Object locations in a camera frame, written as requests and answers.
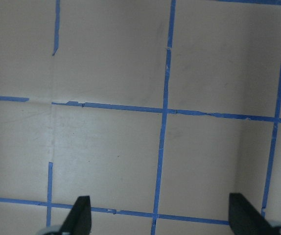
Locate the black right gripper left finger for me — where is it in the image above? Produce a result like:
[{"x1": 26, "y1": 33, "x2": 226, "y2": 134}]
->
[{"x1": 60, "y1": 196, "x2": 92, "y2": 235}]

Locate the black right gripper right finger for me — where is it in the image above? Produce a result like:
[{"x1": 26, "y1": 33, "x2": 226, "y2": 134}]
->
[{"x1": 229, "y1": 193, "x2": 279, "y2": 235}]

